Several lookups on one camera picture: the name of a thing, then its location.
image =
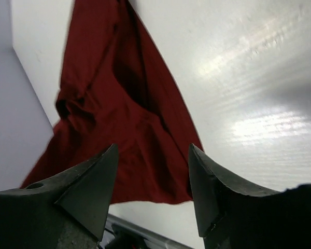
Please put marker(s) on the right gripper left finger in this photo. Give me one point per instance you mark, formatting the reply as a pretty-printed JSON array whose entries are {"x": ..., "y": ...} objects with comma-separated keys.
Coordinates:
[{"x": 67, "y": 210}]

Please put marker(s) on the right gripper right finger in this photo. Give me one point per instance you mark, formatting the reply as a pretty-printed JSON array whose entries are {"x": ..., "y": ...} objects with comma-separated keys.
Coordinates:
[{"x": 232, "y": 212}]

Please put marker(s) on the dark red t-shirt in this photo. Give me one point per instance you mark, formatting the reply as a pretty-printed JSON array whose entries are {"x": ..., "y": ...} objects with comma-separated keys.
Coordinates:
[{"x": 116, "y": 89}]

